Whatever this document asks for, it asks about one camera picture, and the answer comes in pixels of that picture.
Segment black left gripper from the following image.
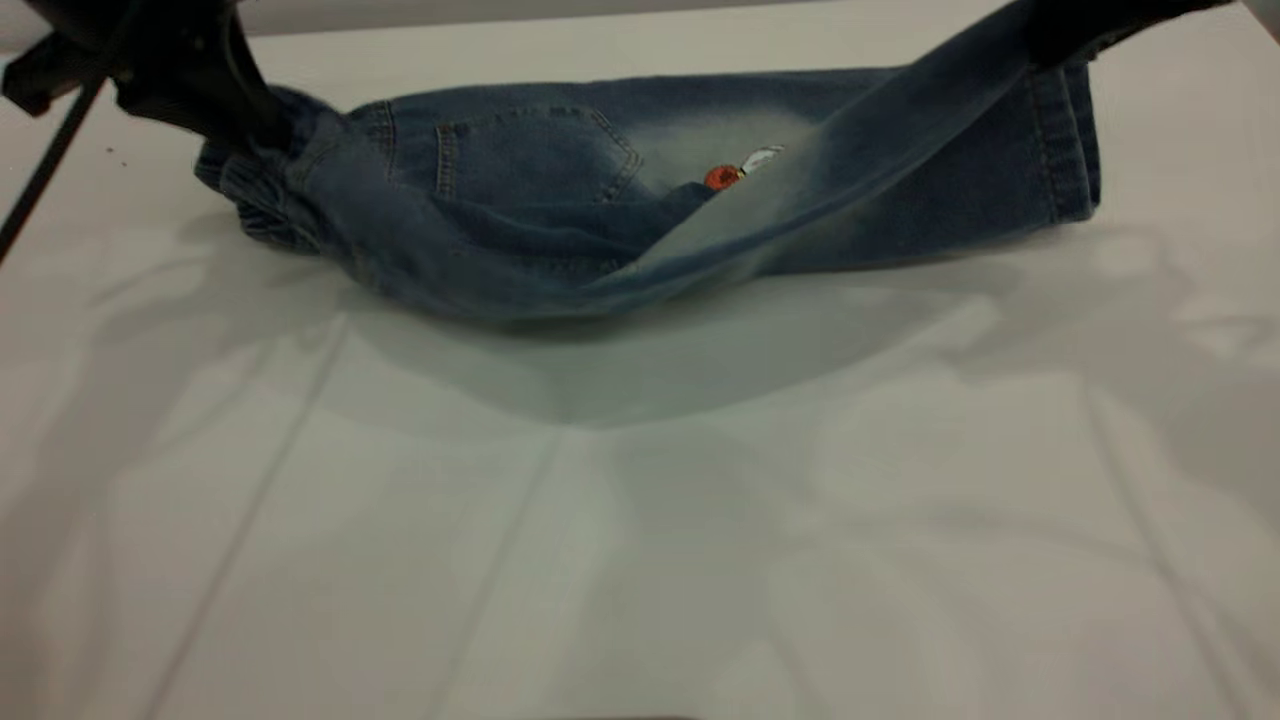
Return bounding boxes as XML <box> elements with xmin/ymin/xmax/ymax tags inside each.
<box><xmin>0</xmin><ymin>0</ymin><xmax>294</xmax><ymax>154</ymax></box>

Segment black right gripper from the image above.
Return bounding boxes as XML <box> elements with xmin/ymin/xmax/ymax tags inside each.
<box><xmin>1028</xmin><ymin>0</ymin><xmax>1233</xmax><ymax>67</ymax></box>

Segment blue denim jeans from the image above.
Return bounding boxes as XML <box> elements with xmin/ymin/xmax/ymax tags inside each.
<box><xmin>194</xmin><ymin>0</ymin><xmax>1103</xmax><ymax>324</ymax></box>

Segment black cable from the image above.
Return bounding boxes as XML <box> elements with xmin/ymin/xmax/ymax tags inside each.
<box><xmin>0</xmin><ymin>75</ymin><xmax>107</xmax><ymax>264</ymax></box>

